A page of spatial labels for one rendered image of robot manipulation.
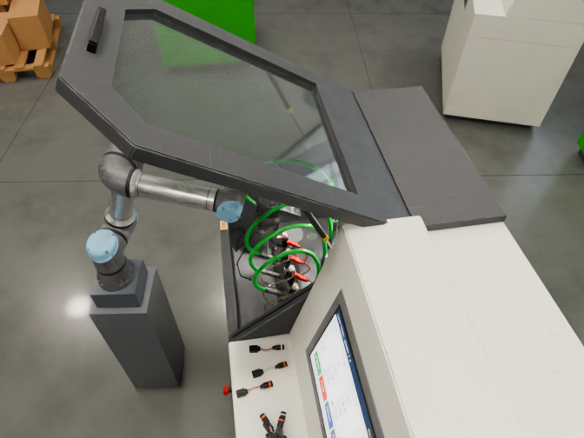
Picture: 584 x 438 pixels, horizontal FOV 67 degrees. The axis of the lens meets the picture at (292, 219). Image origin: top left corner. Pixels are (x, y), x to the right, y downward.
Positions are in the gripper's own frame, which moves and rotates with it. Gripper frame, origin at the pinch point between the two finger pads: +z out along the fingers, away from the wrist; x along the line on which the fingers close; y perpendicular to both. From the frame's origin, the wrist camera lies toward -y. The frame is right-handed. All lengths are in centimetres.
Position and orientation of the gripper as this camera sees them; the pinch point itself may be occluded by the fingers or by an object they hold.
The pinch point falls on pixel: (275, 235)
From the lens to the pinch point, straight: 174.0
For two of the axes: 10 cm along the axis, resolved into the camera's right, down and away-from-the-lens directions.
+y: -9.9, 1.1, -1.2
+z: -0.2, 6.7, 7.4
